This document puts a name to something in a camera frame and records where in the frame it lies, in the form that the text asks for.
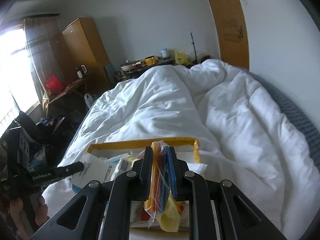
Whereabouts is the brown curtain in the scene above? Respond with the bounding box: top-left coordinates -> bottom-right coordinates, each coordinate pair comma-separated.
23,16 -> 65,115

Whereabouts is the yellow-rimmed white tray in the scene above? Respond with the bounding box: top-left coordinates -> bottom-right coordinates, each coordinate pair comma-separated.
87,137 -> 207,236

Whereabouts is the yellow plastic bag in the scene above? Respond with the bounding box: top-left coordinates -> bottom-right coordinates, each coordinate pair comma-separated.
174,49 -> 191,66

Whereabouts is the white bowl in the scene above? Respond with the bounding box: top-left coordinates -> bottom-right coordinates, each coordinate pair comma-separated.
120,61 -> 142,72

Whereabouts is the white duvet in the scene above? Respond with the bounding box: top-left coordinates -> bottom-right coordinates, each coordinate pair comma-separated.
61,60 -> 319,239

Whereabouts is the white paper document packet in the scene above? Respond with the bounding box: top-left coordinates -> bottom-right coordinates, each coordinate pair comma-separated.
71,153 -> 116,188

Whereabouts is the person's left hand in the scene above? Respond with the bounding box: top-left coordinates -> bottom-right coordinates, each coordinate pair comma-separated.
10,194 -> 49,239

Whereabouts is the yellow towel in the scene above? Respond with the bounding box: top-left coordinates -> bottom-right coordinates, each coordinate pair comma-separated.
156,195 -> 184,232

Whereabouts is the wooden wardrobe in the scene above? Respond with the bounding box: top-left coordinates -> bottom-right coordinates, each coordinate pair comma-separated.
62,17 -> 111,95

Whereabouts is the blue knitted blanket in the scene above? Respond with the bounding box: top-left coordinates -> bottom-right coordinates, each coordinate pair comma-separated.
244,69 -> 320,169

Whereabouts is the teal wet wipes pack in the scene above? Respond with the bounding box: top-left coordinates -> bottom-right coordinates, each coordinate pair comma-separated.
110,154 -> 133,180

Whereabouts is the wooden door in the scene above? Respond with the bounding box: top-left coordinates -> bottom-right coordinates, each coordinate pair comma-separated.
208,0 -> 249,69

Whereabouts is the wooden side table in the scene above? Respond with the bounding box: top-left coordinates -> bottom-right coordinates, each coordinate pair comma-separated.
49,79 -> 87,104

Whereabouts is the yellow mug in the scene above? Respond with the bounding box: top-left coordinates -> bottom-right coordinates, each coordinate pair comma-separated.
145,56 -> 157,66

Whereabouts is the black electric kettle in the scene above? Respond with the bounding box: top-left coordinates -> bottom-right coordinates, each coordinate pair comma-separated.
75,64 -> 87,79

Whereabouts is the white plastic bag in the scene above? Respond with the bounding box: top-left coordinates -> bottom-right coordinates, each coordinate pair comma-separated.
84,93 -> 94,108

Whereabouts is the white jar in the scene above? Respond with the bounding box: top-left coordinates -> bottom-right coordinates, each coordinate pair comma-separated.
161,48 -> 170,59

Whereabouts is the window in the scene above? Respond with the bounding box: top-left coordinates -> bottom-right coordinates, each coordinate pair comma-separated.
0,28 -> 40,134

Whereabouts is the black thin stand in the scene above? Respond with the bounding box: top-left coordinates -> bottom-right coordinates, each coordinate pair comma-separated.
190,33 -> 198,64

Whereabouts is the red bag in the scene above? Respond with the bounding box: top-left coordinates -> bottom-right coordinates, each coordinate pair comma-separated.
46,75 -> 65,94

